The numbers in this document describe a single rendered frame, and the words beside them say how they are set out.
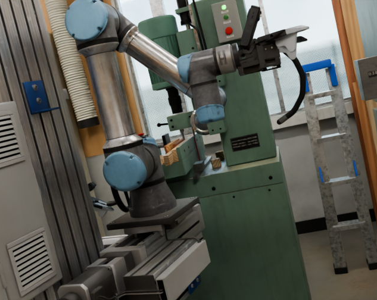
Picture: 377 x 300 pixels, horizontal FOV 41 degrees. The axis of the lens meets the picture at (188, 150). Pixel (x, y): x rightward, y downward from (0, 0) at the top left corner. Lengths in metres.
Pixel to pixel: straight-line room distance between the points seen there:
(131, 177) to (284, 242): 0.96
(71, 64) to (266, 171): 1.95
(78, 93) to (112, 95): 2.23
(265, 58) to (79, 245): 0.73
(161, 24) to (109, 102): 0.91
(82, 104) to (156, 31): 1.48
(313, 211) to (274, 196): 1.59
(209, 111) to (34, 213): 0.52
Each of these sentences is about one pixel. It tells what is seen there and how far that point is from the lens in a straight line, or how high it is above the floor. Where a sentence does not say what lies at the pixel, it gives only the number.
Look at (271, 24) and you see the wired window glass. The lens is 3.63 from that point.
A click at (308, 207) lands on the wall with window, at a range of 3.68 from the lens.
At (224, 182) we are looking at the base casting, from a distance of 2.11.
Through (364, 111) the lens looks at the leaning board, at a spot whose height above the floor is 0.79.
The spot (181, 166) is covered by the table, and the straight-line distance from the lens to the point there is 1.99.
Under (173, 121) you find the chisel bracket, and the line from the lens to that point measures 2.29.
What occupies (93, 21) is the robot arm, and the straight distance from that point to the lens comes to 1.39.
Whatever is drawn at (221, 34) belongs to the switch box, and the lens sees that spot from 2.11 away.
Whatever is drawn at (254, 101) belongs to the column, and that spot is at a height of 1.05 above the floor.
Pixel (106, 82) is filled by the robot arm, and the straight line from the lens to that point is 1.40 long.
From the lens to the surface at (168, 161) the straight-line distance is 1.92.
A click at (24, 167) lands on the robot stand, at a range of 1.30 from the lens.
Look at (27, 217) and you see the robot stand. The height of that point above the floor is 0.95.
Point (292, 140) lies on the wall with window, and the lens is 3.58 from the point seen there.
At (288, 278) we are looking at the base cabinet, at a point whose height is 0.30.
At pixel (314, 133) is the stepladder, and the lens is 2.87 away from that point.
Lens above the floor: 1.15
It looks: 6 degrees down
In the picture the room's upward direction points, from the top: 13 degrees counter-clockwise
